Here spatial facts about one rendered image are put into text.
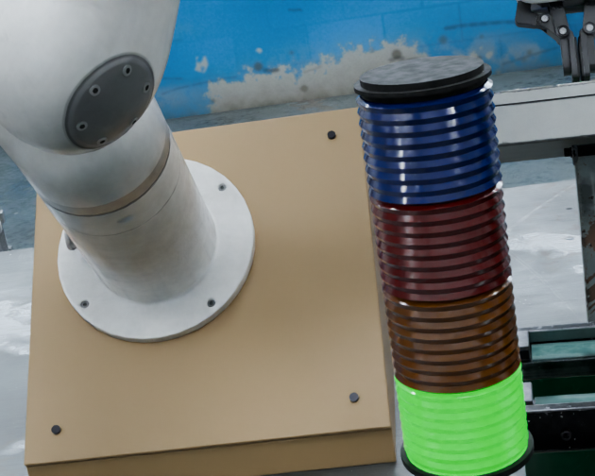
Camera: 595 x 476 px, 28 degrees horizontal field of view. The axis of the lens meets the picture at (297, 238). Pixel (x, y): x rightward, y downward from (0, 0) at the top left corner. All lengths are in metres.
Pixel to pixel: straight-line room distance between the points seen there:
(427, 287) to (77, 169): 0.44
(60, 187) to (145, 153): 0.07
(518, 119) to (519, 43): 5.32
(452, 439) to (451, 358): 0.04
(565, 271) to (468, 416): 0.88
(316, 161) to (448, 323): 0.63
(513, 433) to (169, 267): 0.54
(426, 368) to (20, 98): 0.34
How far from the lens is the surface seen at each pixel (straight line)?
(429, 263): 0.52
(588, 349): 0.94
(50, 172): 0.91
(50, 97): 0.75
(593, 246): 1.12
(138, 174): 0.92
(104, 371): 1.10
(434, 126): 0.50
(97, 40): 0.74
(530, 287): 1.38
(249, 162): 1.16
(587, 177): 1.10
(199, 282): 1.10
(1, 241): 3.17
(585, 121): 1.07
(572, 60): 1.11
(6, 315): 1.58
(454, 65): 0.52
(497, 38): 6.37
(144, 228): 0.98
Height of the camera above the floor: 1.32
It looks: 18 degrees down
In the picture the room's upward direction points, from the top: 9 degrees counter-clockwise
